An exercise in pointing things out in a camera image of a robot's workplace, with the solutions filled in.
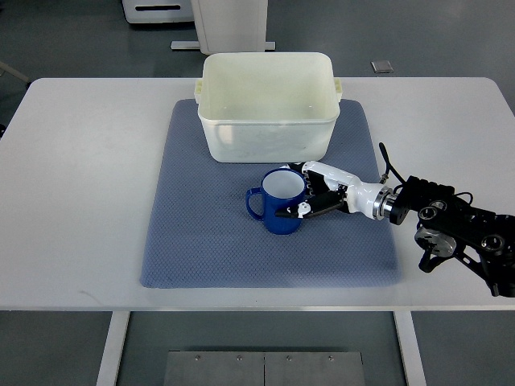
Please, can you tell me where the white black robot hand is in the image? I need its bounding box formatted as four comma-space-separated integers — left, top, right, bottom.
275, 161, 393, 220

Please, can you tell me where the blue enamel mug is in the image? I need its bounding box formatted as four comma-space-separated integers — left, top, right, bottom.
245, 168, 306, 235

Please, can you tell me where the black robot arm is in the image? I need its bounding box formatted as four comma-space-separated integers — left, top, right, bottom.
379, 143, 514, 298

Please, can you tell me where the white plastic box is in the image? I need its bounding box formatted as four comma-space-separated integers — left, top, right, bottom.
194, 52, 342, 163

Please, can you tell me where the small grey floor plate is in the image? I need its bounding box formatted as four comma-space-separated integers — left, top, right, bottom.
370, 60, 394, 74

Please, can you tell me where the blue textured mat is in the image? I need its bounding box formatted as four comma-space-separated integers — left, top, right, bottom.
140, 99, 402, 288

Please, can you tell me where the white table leg right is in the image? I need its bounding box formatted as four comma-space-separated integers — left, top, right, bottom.
393, 310, 426, 386

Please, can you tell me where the white table leg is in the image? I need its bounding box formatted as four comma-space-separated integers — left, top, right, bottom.
393, 310, 426, 386
96, 311, 130, 386

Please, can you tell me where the white cabinet base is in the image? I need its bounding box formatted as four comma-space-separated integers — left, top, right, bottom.
171, 0, 276, 55

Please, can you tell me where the metal floor plate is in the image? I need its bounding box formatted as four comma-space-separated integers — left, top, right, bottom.
164, 351, 365, 385

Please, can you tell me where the white table leg left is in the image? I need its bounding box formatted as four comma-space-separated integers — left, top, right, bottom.
96, 311, 130, 386

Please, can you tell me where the white machine with slot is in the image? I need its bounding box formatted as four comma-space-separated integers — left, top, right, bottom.
122, 0, 194, 24

